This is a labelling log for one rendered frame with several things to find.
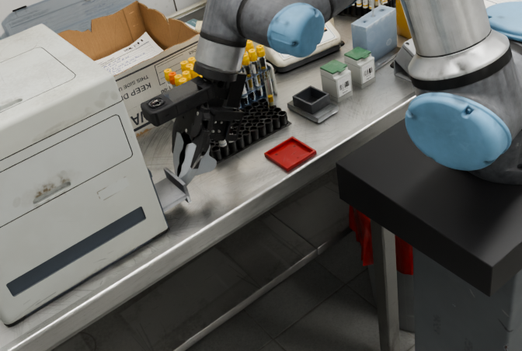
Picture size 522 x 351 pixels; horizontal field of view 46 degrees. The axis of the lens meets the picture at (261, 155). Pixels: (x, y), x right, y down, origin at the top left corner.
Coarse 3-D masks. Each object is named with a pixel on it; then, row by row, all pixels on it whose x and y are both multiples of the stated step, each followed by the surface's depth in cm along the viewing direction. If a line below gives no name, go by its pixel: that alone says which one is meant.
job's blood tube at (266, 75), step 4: (264, 72) 116; (268, 72) 115; (264, 76) 116; (268, 76) 116; (264, 80) 116; (268, 80) 116; (268, 84) 116; (268, 88) 117; (272, 88) 118; (268, 92) 118; (272, 92) 118; (268, 96) 118; (272, 96) 118; (268, 100) 119; (272, 100) 119; (268, 104) 120; (272, 104) 119; (272, 108) 120
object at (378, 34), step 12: (384, 12) 128; (360, 24) 126; (372, 24) 125; (384, 24) 128; (360, 36) 126; (372, 36) 126; (384, 36) 129; (396, 36) 133; (372, 48) 128; (384, 48) 131; (396, 48) 133; (384, 60) 130
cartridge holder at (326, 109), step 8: (312, 88) 121; (296, 96) 120; (304, 96) 122; (312, 96) 123; (320, 96) 121; (328, 96) 118; (288, 104) 122; (296, 104) 120; (304, 104) 118; (312, 104) 117; (320, 104) 118; (328, 104) 119; (296, 112) 121; (304, 112) 119; (312, 112) 117; (320, 112) 118; (328, 112) 118; (320, 120) 117
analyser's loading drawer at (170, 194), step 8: (168, 176) 104; (176, 176) 102; (160, 184) 104; (168, 184) 104; (176, 184) 102; (184, 184) 100; (160, 192) 102; (168, 192) 102; (176, 192) 102; (184, 192) 101; (160, 200) 100; (168, 200) 100; (176, 200) 100; (168, 208) 100
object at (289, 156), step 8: (280, 144) 113; (288, 144) 113; (296, 144) 113; (304, 144) 111; (272, 152) 112; (280, 152) 112; (288, 152) 111; (296, 152) 111; (304, 152) 111; (312, 152) 109; (272, 160) 110; (280, 160) 110; (288, 160) 110; (296, 160) 109; (304, 160) 109; (288, 168) 107
